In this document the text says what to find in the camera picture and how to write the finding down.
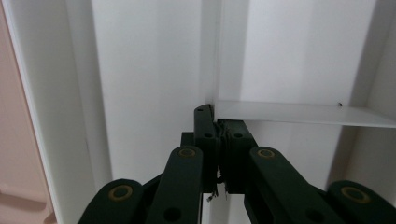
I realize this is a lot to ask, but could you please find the white cabinet with shelf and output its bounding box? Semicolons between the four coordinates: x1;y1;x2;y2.
1;0;396;224

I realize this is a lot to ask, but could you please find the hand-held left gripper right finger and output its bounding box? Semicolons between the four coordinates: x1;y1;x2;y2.
216;119;259;195

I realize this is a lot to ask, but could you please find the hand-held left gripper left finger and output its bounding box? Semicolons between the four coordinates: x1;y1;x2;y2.
180;104;220;194

